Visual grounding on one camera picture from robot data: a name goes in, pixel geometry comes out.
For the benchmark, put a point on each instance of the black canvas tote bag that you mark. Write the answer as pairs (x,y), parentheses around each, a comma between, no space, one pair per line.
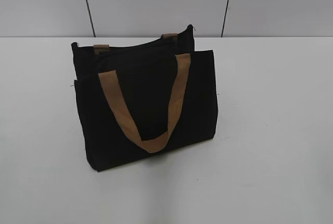
(105,144)

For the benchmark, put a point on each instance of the tan front bag handle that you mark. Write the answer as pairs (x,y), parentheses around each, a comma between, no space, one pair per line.
(147,100)

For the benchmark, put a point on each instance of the tan bag handle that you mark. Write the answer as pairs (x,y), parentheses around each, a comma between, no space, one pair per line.
(164,37)
(147,100)

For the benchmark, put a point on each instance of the tan rear bag handle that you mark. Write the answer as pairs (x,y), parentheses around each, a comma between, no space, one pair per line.
(164,37)

